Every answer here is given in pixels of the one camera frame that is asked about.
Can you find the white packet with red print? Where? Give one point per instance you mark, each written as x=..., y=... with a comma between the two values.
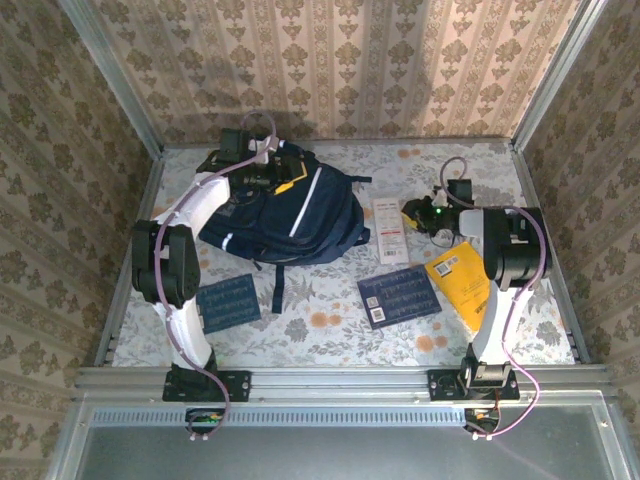
x=390, y=230

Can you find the navy blue backpack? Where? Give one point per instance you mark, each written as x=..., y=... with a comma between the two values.
x=280, y=225

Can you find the yellow book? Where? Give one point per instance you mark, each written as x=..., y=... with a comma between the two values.
x=460, y=285

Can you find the dark blue booklet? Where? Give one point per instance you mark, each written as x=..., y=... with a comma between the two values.
x=400, y=297
x=230, y=305

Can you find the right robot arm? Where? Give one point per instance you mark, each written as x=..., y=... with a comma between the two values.
x=520, y=250

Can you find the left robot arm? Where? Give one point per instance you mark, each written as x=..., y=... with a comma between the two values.
x=170, y=260

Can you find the floral table cover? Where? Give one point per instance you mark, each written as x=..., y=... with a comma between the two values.
x=390, y=165

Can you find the black controller board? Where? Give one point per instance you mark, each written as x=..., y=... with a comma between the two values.
x=482, y=420
x=205, y=422

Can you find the slotted metal vent strip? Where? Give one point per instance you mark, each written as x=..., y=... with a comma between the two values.
x=325, y=416

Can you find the steel cover sheet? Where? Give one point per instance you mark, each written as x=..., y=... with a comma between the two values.
x=325, y=455

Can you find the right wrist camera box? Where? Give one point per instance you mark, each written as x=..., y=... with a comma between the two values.
x=440, y=193

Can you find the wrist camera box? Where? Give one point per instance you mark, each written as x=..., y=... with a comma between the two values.
x=265, y=150
x=440, y=193

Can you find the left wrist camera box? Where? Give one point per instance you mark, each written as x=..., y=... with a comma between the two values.
x=265, y=150

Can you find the aluminium back rail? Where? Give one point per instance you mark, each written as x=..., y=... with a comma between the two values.
x=425, y=141

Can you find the aluminium side rail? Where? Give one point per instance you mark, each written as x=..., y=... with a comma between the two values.
x=147, y=197
x=537, y=200

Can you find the aluminium frame post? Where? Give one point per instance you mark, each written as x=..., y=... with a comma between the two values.
x=115, y=85
x=555, y=75

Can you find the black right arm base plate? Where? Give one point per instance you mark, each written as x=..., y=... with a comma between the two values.
x=442, y=387

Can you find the aluminium front rail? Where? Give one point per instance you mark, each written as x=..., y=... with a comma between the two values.
x=340, y=385

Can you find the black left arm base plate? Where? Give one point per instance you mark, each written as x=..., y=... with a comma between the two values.
x=235, y=385

